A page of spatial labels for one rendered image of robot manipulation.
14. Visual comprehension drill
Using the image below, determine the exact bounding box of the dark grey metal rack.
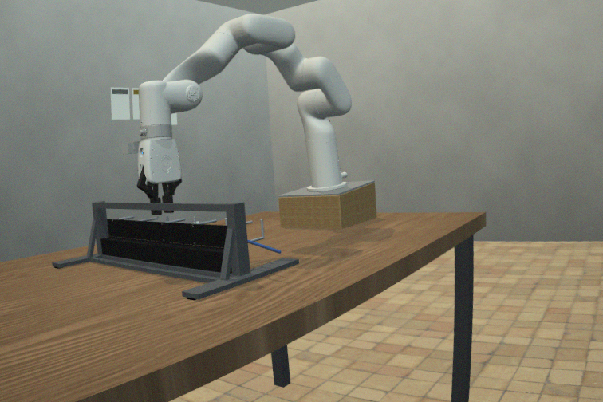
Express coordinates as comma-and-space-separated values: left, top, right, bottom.
52, 201, 297, 300

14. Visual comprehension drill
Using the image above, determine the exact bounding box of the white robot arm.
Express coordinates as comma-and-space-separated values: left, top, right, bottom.
122, 14, 352, 192

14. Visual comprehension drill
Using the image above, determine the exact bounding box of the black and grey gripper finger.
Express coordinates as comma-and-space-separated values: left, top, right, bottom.
137, 167, 162, 215
162, 180, 182, 213

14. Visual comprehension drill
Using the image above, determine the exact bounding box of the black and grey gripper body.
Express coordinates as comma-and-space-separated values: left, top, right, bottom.
138, 136, 181, 184

